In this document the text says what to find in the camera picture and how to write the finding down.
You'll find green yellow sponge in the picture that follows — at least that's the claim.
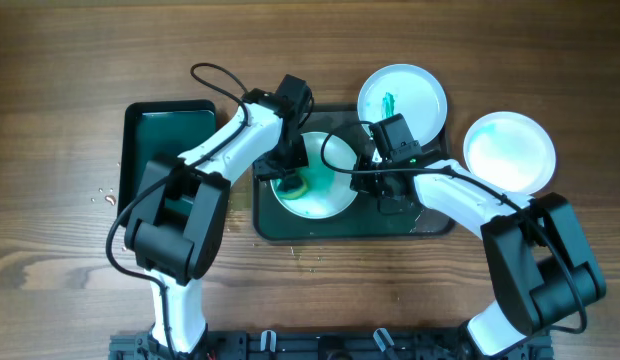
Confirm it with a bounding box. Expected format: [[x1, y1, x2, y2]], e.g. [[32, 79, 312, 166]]
[[275, 173, 308, 200]]

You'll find white plate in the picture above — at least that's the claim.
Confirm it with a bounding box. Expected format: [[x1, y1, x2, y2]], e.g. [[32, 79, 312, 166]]
[[357, 64, 448, 145], [463, 111, 557, 194], [270, 132, 357, 220]]

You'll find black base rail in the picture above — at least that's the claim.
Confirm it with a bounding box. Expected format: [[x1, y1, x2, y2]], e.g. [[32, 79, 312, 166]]
[[108, 328, 554, 360]]

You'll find small dark green water tray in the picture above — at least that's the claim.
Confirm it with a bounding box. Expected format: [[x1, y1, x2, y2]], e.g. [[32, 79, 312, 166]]
[[117, 100, 217, 213]]

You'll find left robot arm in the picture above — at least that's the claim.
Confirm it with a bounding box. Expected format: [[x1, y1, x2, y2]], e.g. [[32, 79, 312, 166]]
[[116, 75, 312, 359]]

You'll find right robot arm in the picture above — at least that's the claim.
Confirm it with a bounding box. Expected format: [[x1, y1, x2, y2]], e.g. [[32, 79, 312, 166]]
[[354, 115, 606, 357]]

